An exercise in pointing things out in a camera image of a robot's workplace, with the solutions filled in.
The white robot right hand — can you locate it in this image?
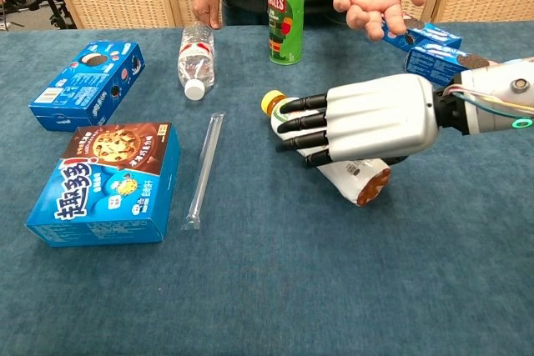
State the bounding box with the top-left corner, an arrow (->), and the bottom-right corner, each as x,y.
275,73 -> 441,168

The blue table cloth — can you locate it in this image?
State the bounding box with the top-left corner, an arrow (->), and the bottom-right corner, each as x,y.
0,20 -> 534,356

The person right hand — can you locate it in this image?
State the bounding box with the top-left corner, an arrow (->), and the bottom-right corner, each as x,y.
191,0 -> 222,31

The large blue Oreo box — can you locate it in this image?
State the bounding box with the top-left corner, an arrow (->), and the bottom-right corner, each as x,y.
28,41 -> 146,133

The coloured wire bundle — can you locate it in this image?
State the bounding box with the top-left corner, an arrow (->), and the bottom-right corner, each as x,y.
445,83 -> 534,116

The white bottle orange cap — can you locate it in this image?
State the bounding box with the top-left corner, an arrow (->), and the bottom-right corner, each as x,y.
261,89 -> 392,208

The green Pringles can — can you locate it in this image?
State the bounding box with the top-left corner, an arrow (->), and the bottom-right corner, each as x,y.
266,0 -> 308,66

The blue chocolate chip cookie box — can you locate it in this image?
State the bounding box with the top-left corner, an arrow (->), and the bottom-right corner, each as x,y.
25,122 -> 181,248

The clear water bottle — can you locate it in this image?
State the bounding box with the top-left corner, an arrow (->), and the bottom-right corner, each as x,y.
177,21 -> 216,101

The slim blue pink Oreo box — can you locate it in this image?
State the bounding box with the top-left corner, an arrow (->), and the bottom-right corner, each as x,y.
403,38 -> 491,88

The clear wrapped straw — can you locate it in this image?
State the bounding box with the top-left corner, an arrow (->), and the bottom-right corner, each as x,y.
180,111 -> 227,232

